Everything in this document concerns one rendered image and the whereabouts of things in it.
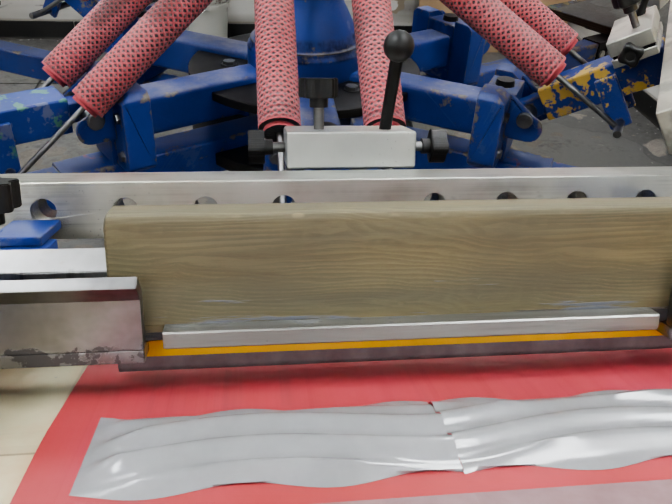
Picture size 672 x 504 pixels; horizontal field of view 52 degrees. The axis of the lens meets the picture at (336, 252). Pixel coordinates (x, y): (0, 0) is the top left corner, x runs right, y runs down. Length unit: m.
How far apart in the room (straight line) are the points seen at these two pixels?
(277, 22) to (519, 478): 0.65
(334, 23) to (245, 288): 0.78
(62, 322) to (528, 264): 0.27
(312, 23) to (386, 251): 0.75
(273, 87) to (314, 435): 0.53
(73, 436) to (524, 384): 0.26
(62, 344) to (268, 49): 0.53
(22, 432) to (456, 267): 0.25
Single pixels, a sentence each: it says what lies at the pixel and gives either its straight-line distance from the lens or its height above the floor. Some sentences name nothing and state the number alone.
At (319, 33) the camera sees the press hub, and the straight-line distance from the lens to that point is 1.12.
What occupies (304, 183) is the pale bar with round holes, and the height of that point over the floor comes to 1.12.
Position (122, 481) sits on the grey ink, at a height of 1.15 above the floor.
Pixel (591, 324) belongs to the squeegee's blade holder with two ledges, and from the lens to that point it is 0.45.
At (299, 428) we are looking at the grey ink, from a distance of 0.37.
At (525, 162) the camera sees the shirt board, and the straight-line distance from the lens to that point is 1.14.
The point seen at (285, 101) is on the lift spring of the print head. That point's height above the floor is 1.11.
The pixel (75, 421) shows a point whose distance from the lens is 0.41.
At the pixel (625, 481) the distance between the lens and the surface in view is 0.36.
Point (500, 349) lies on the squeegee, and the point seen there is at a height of 1.12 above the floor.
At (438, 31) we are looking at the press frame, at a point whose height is 1.02.
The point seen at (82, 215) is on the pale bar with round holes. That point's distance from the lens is 0.63.
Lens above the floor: 1.41
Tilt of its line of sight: 34 degrees down
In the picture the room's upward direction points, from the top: 3 degrees clockwise
